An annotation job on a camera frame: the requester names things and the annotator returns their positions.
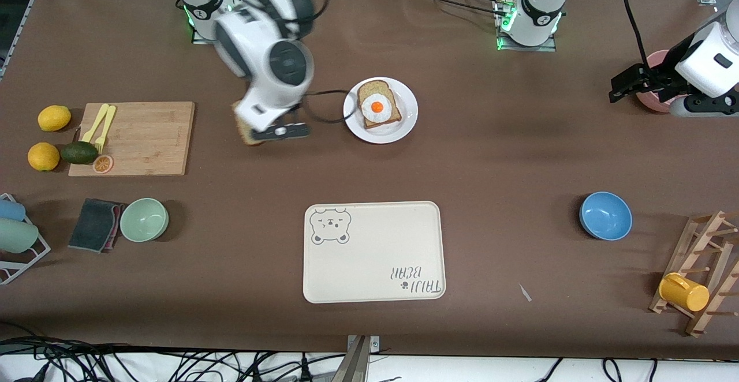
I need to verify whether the yellow plastic fork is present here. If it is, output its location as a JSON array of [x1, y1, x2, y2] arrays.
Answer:
[[94, 105, 117, 155]]

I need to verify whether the pale green cup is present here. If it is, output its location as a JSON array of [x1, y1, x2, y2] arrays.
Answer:
[[0, 218, 39, 254]]

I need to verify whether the dark grey cloth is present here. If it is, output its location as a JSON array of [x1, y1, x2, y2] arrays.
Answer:
[[68, 198, 124, 253]]

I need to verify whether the yellow mug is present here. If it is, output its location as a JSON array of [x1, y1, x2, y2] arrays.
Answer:
[[659, 272, 710, 312]]

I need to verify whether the wooden cutting board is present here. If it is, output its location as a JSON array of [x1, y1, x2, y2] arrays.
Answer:
[[68, 102, 196, 177]]

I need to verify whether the blue bowl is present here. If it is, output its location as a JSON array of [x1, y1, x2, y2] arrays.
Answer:
[[579, 192, 633, 241]]

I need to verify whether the black cable bundle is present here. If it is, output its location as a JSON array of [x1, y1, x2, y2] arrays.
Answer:
[[0, 323, 347, 382]]

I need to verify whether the black base cable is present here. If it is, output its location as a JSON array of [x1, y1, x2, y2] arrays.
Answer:
[[403, 0, 510, 18]]

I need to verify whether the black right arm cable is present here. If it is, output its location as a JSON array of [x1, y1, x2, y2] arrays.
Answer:
[[301, 89, 354, 124]]

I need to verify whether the light blue cup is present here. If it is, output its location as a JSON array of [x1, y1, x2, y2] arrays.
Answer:
[[0, 199, 27, 222]]

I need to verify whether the light green bowl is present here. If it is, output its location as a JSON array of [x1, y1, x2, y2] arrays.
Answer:
[[120, 198, 170, 242]]

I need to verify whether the yellow lemon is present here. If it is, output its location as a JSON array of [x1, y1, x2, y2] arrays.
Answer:
[[38, 105, 72, 132]]

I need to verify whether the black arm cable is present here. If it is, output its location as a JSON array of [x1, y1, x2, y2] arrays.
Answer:
[[621, 0, 652, 70], [301, 89, 354, 124]]

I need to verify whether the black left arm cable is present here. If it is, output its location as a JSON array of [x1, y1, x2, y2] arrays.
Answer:
[[621, 0, 652, 70]]

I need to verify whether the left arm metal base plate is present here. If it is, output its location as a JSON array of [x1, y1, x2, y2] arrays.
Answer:
[[494, 0, 558, 53]]

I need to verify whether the white wire rack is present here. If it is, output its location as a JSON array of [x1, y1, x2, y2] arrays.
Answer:
[[0, 193, 51, 285]]

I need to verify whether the brown bread slice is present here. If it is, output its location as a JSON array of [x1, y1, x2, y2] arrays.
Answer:
[[231, 100, 266, 147], [356, 80, 403, 130]]

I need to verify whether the dark green avocado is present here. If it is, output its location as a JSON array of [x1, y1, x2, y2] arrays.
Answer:
[[60, 141, 99, 165]]

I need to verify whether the metal table edge bracket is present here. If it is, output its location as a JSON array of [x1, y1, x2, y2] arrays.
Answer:
[[345, 335, 380, 382]]

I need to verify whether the wooden cup rack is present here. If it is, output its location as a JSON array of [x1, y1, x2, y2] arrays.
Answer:
[[649, 211, 739, 337]]

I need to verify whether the cream bear print tray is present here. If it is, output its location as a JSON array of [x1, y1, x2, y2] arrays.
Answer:
[[303, 201, 446, 304]]

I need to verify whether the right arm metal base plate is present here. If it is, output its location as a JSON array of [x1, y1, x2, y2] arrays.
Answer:
[[192, 0, 257, 45]]

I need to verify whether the yellow plastic knife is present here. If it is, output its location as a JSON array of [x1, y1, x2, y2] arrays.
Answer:
[[80, 103, 109, 143]]

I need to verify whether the white round plate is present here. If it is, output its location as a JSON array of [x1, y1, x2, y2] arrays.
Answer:
[[343, 77, 419, 144]]

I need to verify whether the pink bowl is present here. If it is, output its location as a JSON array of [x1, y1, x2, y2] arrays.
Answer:
[[635, 50, 677, 112]]

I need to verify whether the yellow orange fruit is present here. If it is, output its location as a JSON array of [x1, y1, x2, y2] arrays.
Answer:
[[28, 143, 61, 172]]

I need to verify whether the toy fried egg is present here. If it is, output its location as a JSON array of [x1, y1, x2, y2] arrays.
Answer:
[[361, 92, 396, 123]]

